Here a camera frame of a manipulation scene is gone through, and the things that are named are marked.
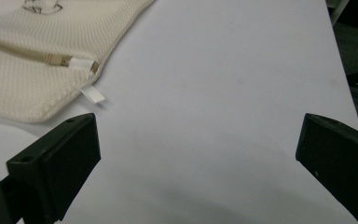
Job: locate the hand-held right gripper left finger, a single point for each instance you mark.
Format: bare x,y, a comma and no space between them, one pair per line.
56,168

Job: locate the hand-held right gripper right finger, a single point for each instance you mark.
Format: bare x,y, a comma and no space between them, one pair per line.
338,161

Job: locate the cream mesh zipper bag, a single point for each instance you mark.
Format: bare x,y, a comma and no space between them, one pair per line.
34,46

